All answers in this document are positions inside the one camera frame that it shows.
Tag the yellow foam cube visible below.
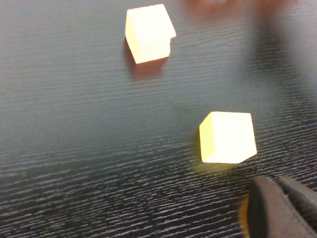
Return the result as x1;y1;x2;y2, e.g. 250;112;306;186
199;111;258;164

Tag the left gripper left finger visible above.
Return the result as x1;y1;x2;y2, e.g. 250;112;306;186
247;176;317;238

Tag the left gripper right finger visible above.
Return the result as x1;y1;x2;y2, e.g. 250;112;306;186
277;175;317;230

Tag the orange foam cube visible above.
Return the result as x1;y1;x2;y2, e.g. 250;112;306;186
125;3;177;64

